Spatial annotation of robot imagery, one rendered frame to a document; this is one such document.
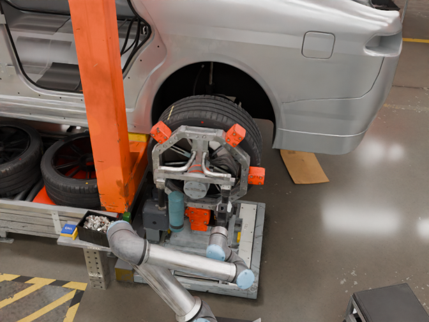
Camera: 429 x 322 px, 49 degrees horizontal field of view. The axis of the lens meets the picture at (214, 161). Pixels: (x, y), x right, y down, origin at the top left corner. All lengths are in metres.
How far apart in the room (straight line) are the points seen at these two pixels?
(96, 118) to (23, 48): 1.73
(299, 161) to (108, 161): 2.02
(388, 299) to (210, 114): 1.43
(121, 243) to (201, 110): 0.91
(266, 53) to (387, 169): 2.02
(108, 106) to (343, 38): 1.29
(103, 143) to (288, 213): 1.68
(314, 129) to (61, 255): 1.89
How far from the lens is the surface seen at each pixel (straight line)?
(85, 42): 2.34
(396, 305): 2.91
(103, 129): 2.56
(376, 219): 3.86
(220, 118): 2.54
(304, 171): 4.12
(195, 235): 3.17
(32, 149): 3.59
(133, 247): 2.02
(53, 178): 3.29
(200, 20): 2.71
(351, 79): 2.82
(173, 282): 2.29
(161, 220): 3.10
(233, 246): 3.18
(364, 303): 2.85
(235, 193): 2.72
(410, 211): 4.02
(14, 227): 3.51
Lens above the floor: 2.54
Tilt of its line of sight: 38 degrees down
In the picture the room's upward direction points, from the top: 2 degrees clockwise
